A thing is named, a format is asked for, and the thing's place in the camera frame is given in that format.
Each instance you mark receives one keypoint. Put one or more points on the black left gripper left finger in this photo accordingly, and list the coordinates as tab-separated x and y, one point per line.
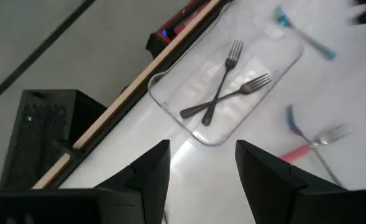
151	186

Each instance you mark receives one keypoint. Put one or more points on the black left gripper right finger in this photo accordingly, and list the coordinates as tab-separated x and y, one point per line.
263	186

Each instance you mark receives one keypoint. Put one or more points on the iridescent rainbow fork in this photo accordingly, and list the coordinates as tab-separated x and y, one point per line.
313	43
291	123

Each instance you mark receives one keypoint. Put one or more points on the matte black fork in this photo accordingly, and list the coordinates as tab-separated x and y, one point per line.
248	88
229	63

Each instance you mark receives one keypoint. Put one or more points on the wooden table border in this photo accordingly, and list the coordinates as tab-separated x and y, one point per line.
133	84

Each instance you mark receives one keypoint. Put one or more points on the clear plastic bin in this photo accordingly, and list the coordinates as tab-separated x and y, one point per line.
263	53

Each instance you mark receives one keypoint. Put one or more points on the red and black toolbox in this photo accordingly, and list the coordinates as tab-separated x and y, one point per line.
158	43

